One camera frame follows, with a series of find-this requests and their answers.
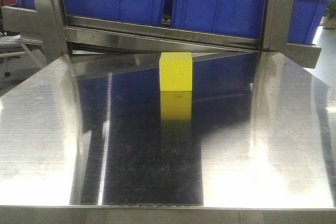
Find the yellow foam block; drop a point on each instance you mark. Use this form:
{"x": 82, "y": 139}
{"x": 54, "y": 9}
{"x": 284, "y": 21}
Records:
{"x": 176, "y": 71}

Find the stainless steel shelf rack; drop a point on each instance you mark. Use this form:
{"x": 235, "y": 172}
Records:
{"x": 59, "y": 34}

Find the blue plastic bin right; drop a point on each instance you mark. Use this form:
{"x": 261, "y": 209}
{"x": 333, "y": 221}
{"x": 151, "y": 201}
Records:
{"x": 243, "y": 18}

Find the green potted plant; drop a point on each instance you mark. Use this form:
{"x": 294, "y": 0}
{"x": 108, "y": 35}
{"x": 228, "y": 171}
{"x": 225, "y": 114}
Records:
{"x": 329, "y": 16}

